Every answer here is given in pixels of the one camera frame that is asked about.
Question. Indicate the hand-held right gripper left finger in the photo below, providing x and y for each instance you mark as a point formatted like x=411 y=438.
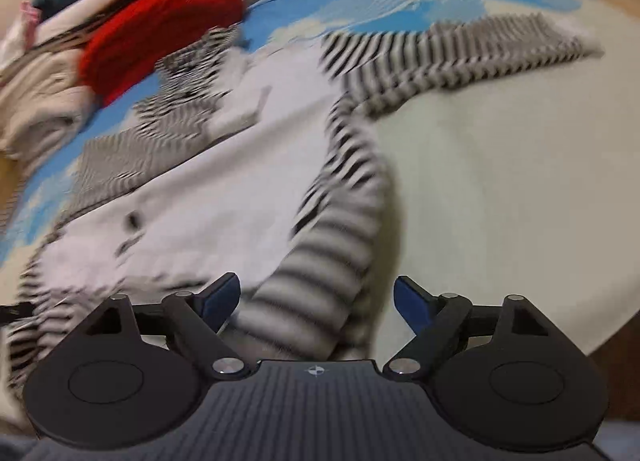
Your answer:
x=220 y=301

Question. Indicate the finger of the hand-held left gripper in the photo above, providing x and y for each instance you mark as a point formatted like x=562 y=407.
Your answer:
x=17 y=312

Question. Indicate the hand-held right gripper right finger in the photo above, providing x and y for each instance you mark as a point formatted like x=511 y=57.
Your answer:
x=410 y=303

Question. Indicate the black white striped hoodie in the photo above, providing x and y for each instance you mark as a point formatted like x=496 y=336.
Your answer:
x=225 y=191

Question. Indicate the white and pink clothes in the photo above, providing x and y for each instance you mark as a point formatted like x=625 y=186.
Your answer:
x=27 y=16

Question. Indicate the white folded quilt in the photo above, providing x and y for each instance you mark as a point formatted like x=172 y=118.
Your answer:
x=35 y=106

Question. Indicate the red folded blanket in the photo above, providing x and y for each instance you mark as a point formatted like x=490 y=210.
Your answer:
x=160 y=31

